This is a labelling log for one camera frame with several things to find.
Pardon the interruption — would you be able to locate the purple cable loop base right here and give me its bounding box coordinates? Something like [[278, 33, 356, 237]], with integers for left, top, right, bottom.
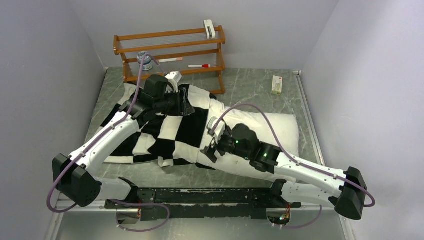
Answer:
[[266, 204, 324, 230]]

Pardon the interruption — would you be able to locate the blue white round jar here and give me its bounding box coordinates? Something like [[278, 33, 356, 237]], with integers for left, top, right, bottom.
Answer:
[[136, 51, 153, 72]]

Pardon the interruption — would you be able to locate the black white checkered pillowcase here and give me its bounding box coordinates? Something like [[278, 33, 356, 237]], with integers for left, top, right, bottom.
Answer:
[[105, 84, 226, 170]]

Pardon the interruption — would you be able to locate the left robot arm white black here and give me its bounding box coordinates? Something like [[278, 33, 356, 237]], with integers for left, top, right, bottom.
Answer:
[[52, 71, 195, 208]]

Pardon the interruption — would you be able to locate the small white green box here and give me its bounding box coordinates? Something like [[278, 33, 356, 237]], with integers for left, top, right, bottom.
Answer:
[[271, 75, 283, 95]]

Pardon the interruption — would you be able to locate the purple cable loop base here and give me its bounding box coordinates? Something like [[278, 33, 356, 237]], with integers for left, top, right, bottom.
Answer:
[[115, 200, 171, 233], [266, 204, 324, 230]]

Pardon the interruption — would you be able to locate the white marker pink cap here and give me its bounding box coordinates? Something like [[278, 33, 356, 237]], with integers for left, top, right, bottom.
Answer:
[[158, 57, 184, 63]]

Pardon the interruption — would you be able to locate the white pillow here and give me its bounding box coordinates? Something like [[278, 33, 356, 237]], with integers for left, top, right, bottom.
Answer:
[[195, 109, 299, 182]]

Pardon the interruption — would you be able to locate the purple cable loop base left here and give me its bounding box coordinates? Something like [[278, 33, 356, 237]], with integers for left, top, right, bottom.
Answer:
[[115, 200, 171, 233]]

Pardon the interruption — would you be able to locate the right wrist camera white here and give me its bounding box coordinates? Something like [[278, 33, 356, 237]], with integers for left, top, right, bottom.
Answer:
[[206, 116, 227, 144]]

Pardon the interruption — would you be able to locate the wooden shelf rack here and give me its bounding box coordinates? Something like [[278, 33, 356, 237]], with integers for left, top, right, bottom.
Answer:
[[113, 25, 226, 94]]

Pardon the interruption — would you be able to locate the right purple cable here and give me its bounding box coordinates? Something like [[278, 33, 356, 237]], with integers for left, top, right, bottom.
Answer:
[[209, 103, 377, 208]]

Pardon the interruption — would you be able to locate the white clip on rack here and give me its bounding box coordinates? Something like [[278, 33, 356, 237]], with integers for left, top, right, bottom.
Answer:
[[203, 19, 216, 40]]

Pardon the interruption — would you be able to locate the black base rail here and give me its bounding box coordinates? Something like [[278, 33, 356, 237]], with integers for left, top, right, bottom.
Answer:
[[104, 187, 302, 222]]

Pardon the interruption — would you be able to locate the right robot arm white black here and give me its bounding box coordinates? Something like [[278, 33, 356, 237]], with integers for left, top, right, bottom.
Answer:
[[200, 123, 368, 221]]

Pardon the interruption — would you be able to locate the white marker red cap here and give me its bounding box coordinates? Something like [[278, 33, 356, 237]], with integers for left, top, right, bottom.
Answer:
[[187, 64, 211, 69]]

